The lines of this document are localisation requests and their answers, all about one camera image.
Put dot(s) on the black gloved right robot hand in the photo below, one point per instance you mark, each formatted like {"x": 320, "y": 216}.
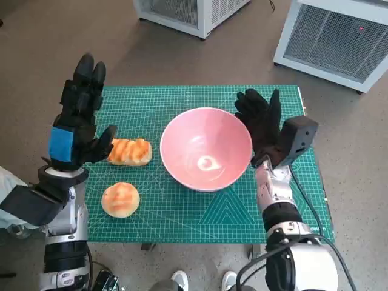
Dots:
{"x": 263, "y": 130}

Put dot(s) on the black left robot hand blue tape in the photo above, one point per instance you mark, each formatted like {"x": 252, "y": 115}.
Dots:
{"x": 75, "y": 133}

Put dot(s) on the long striped toy bread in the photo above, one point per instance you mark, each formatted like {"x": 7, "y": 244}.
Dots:
{"x": 130, "y": 151}

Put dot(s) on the pink bowl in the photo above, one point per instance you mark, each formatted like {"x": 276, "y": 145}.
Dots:
{"x": 206, "y": 145}

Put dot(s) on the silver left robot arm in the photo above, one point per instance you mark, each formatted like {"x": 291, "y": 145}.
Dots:
{"x": 65, "y": 218}

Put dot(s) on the round toy bread bun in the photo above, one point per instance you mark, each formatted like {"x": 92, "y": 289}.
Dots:
{"x": 120, "y": 200}

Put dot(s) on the white mesh cabinet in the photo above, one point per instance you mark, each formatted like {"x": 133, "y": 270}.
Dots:
{"x": 206, "y": 15}
{"x": 333, "y": 39}

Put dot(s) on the green cutting mat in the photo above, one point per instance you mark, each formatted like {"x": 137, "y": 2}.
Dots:
{"x": 182, "y": 218}

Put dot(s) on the black electronic device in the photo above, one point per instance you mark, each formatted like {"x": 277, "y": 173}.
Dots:
{"x": 104, "y": 280}

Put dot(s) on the white shoe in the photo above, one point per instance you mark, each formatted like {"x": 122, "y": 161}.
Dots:
{"x": 179, "y": 280}
{"x": 229, "y": 280}

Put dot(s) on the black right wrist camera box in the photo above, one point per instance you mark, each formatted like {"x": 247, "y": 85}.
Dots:
{"x": 300, "y": 136}

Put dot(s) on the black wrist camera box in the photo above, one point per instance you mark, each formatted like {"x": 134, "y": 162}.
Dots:
{"x": 300, "y": 136}
{"x": 30, "y": 206}

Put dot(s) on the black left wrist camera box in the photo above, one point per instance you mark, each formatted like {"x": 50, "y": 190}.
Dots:
{"x": 30, "y": 206}

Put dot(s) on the black table leg bracket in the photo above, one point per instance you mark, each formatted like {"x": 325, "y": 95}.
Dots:
{"x": 148, "y": 246}
{"x": 255, "y": 251}

